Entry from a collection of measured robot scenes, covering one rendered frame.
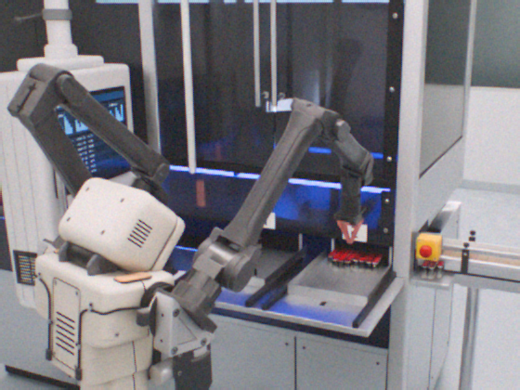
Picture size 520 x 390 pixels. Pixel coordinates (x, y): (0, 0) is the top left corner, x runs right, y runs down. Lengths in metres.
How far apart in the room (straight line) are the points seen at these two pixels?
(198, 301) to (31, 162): 0.99
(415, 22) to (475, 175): 4.87
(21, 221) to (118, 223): 0.92
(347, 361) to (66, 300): 1.26
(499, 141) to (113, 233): 5.67
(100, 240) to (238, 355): 1.37
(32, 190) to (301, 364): 1.12
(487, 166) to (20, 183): 5.30
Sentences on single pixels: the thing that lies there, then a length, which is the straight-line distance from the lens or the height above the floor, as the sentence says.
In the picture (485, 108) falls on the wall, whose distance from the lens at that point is 6.63.
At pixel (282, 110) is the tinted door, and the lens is 2.15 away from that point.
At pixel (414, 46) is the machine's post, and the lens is 1.97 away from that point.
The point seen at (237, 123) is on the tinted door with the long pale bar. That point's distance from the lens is 2.24.
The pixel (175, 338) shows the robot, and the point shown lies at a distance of 1.21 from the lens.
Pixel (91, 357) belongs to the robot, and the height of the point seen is 1.08.
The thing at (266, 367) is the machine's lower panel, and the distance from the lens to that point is 2.51.
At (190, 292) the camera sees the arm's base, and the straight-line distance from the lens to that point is 1.21.
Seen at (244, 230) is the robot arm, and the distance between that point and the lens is 1.26.
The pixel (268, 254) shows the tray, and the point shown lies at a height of 0.88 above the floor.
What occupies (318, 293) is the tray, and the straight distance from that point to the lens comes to 1.96.
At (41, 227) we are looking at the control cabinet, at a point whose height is 1.09.
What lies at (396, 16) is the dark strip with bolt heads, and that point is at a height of 1.72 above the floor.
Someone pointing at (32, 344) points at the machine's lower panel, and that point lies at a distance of 3.27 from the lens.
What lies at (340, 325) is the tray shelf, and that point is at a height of 0.88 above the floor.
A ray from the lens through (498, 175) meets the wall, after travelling 6.73.
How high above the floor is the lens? 1.72
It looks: 17 degrees down
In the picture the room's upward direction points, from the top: 1 degrees clockwise
